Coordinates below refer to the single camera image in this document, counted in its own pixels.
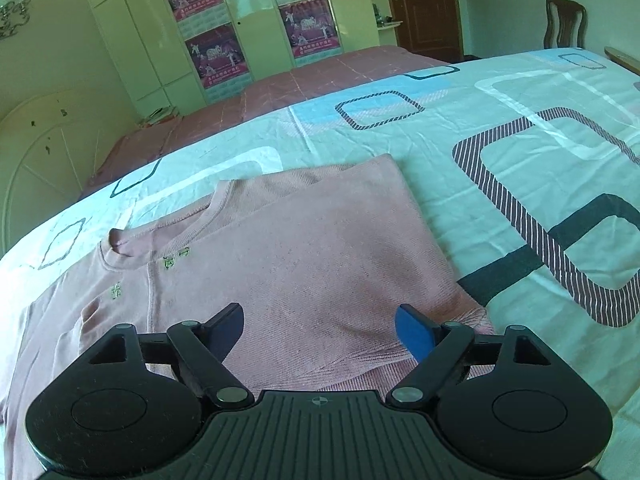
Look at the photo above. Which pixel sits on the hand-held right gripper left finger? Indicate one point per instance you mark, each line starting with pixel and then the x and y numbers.
pixel 231 324

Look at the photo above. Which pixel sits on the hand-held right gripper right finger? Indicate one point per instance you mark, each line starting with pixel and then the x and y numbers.
pixel 412 332

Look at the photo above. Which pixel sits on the pink knit sweater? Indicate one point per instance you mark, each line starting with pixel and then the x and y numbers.
pixel 310 255

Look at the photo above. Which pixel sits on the stack of books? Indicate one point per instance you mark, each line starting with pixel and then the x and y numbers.
pixel 159 116

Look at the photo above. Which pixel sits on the patterned light bed sheet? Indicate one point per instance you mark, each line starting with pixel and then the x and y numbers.
pixel 500 125

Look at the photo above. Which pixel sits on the pink quilted bedspread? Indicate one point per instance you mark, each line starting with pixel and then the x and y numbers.
pixel 280 95

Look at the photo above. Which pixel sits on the white curved headboard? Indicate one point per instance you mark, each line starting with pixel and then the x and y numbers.
pixel 45 150

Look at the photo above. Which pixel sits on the pale green wardrobe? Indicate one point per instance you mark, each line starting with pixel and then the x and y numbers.
pixel 140 35

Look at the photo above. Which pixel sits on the white corner shelf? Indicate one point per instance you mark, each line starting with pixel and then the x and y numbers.
pixel 387 24

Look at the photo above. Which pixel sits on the brown wooden door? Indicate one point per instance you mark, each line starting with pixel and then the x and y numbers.
pixel 425 10

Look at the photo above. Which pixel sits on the brown wooden chair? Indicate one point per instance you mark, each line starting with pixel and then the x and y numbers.
pixel 565 22

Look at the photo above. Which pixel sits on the wooden board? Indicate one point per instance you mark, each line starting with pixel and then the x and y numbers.
pixel 625 58

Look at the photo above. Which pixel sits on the ornate wall lamp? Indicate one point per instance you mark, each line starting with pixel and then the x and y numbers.
pixel 12 10

